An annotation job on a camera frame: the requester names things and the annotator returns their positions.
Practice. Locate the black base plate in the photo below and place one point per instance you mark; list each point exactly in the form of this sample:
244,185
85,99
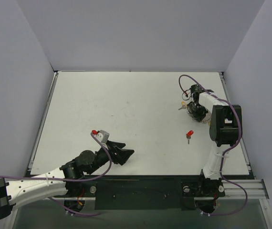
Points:
147,192

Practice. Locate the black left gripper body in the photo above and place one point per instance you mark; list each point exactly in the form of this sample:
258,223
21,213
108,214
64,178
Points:
114,152

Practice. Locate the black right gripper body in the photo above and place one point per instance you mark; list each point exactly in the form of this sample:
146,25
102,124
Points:
196,108

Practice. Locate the aluminium table edge rail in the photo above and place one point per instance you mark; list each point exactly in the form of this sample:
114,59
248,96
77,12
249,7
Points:
225,99

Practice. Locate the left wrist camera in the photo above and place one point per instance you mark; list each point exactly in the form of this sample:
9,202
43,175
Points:
101,135

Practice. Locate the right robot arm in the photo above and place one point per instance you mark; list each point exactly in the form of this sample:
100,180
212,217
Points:
225,131

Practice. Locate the yellow tag key left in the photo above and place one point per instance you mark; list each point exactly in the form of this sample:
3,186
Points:
183,106

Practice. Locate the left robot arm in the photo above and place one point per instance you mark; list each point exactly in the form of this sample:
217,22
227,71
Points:
17,192

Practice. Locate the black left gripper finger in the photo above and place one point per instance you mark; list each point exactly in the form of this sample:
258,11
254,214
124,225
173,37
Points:
122,155
115,145

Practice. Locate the metal disc key organizer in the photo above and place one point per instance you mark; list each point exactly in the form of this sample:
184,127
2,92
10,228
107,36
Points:
204,120

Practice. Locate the red tag key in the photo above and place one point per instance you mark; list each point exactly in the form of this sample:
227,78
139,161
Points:
189,135

